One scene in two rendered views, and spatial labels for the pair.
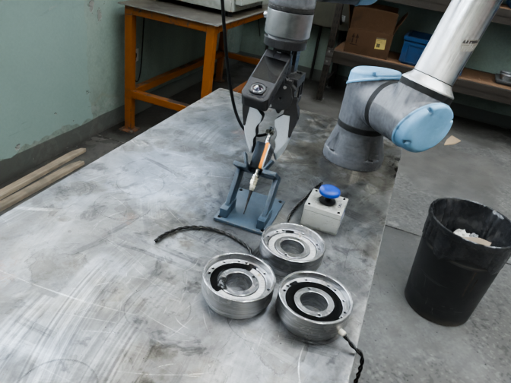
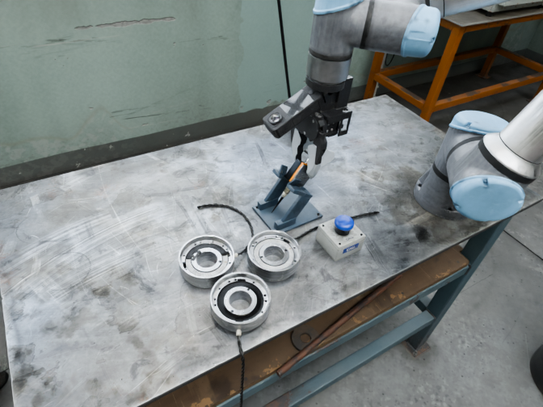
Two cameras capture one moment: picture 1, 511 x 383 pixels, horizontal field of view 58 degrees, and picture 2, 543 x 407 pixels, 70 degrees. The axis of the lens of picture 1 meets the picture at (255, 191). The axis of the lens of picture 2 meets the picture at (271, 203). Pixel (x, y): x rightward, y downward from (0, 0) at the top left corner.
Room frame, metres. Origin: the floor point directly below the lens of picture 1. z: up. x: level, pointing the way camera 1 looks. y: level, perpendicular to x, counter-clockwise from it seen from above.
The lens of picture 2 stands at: (0.22, -0.38, 1.42)
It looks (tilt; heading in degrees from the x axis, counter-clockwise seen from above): 43 degrees down; 40
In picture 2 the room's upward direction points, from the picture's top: 6 degrees clockwise
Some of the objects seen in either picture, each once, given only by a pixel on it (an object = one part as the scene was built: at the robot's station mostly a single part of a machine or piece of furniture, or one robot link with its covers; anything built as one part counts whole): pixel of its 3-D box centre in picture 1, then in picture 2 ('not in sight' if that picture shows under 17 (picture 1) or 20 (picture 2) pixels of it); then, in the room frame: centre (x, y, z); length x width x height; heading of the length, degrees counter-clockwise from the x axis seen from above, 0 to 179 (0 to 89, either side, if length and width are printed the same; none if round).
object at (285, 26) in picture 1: (286, 24); (326, 65); (0.78, 0.00, 1.14); 0.08 x 0.08 x 0.05
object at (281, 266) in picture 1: (291, 251); (273, 256); (0.61, -0.07, 0.82); 0.10 x 0.10 x 0.04
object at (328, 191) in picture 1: (327, 199); (343, 228); (0.75, -0.14, 0.85); 0.04 x 0.04 x 0.05
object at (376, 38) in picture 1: (372, 30); not in sight; (4.14, -0.76, 0.64); 0.49 x 0.40 x 0.37; 79
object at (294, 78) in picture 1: (280, 72); (323, 106); (0.79, -0.01, 1.06); 0.09 x 0.08 x 0.12; 166
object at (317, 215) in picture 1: (325, 209); (342, 236); (0.75, -0.14, 0.82); 0.08 x 0.07 x 0.05; 164
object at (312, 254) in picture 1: (291, 251); (273, 256); (0.61, -0.07, 0.82); 0.08 x 0.08 x 0.02
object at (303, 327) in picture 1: (312, 305); (240, 303); (0.49, -0.11, 0.82); 0.10 x 0.10 x 0.04
